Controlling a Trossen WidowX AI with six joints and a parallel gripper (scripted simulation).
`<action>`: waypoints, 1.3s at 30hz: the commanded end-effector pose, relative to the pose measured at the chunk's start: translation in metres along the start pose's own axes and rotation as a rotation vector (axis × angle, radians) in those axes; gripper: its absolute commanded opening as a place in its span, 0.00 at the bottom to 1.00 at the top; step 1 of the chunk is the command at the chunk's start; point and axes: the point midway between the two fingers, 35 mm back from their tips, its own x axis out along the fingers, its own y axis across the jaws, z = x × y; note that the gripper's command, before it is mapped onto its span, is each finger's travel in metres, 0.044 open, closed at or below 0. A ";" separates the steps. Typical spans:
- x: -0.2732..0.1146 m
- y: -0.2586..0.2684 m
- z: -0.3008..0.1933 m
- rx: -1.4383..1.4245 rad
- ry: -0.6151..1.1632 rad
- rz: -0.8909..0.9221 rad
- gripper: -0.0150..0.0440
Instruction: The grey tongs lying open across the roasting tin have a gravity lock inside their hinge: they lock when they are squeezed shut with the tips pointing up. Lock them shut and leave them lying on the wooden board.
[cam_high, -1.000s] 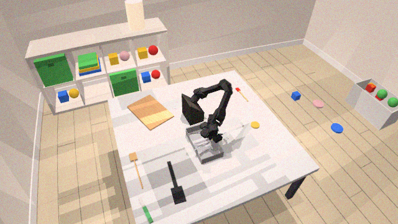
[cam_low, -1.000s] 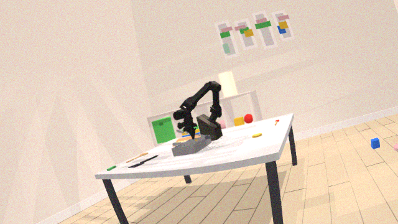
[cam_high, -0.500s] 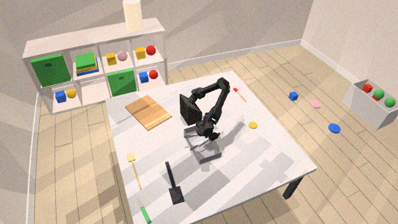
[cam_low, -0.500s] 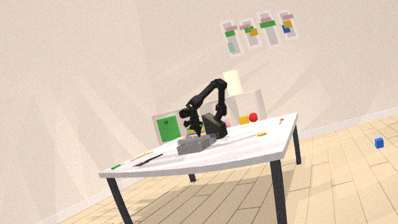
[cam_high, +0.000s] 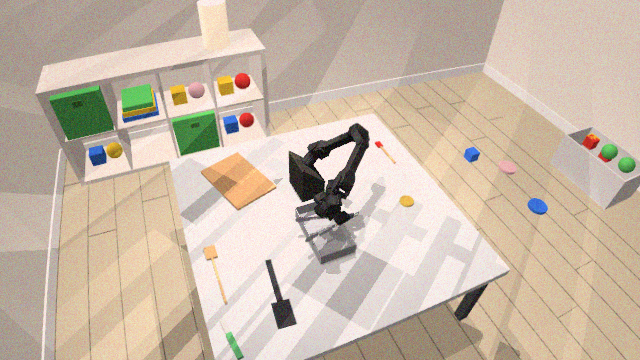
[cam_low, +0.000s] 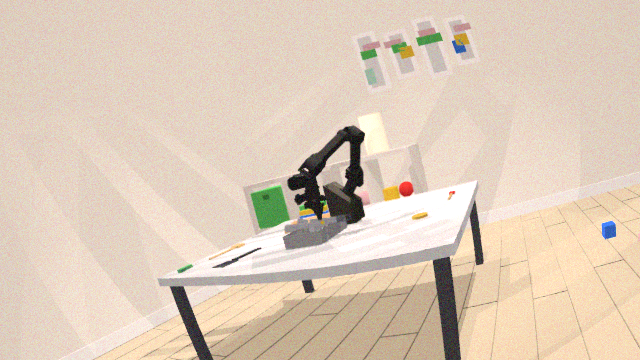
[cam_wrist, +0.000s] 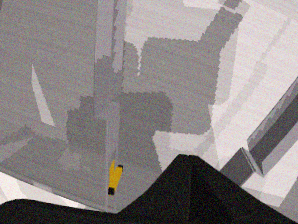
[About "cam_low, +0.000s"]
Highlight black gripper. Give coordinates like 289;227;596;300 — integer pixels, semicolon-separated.
304;184;326;221

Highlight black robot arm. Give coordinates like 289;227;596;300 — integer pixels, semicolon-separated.
287;125;365;206

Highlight light brown wooden board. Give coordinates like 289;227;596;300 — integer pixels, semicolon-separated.
291;213;330;224

